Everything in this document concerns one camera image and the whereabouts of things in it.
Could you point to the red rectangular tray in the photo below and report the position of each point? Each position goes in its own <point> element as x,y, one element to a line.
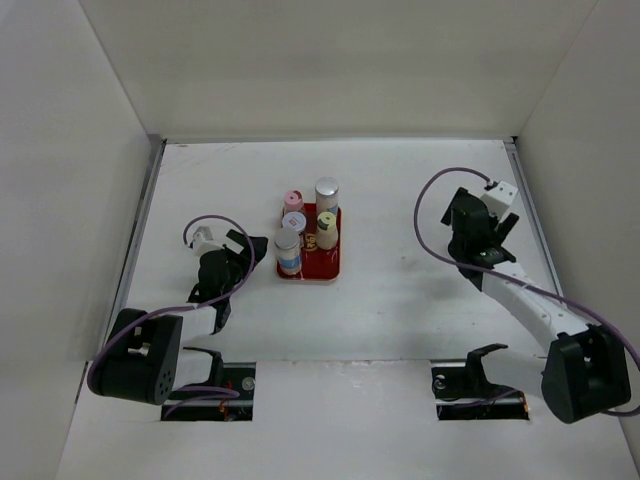
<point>317,264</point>

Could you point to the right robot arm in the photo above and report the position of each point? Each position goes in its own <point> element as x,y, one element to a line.
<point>585,371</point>

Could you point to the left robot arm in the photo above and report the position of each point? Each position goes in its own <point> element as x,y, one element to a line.
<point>148,357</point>

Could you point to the tall bottle blue label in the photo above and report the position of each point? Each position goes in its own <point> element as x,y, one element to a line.
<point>288,250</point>
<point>326,192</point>

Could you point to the pink cap shaker bottle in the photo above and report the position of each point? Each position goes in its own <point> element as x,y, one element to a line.
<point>293,202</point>

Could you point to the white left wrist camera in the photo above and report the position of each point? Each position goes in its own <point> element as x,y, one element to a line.
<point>203,241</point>

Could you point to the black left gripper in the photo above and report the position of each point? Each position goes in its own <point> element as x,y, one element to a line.
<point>244,258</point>

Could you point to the yellow cap bottle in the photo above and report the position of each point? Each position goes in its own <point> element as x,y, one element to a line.
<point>327,234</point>

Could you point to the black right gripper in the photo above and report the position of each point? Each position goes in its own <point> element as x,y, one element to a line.
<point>501,230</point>

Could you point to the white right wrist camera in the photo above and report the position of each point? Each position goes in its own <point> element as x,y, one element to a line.
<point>498,197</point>

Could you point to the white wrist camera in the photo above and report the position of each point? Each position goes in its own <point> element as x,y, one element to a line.
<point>498,197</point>
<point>203,241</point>

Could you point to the jar with grey lid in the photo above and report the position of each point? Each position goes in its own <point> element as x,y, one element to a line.
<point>296,221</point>

